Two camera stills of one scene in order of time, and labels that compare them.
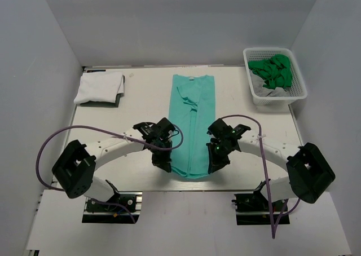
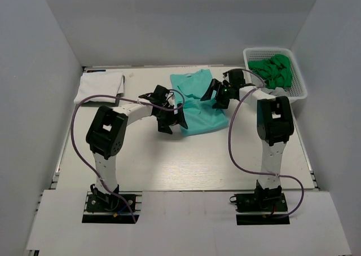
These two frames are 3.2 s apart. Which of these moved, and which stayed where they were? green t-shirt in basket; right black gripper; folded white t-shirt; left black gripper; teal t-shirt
Moved: right black gripper; left black gripper; teal t-shirt
Stayed: green t-shirt in basket; folded white t-shirt
